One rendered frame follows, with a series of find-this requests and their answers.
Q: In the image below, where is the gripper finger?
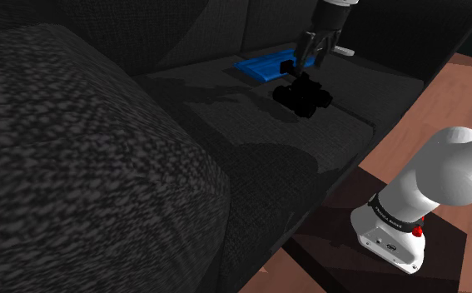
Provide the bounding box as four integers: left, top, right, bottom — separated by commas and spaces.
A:
314, 32, 341, 69
293, 31, 316, 77

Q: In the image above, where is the white remote control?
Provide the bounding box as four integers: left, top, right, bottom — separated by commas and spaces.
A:
332, 44, 356, 57

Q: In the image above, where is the blue flat book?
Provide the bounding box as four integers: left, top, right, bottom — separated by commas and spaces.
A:
233, 48, 316, 84

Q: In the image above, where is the black toy vehicle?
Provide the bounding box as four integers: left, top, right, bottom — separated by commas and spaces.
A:
271, 58, 335, 120

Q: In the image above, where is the dark grey fabric sofa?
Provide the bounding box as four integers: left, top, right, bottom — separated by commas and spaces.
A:
0, 0, 472, 293

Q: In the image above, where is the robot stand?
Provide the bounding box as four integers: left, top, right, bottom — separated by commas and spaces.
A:
281, 165, 469, 293

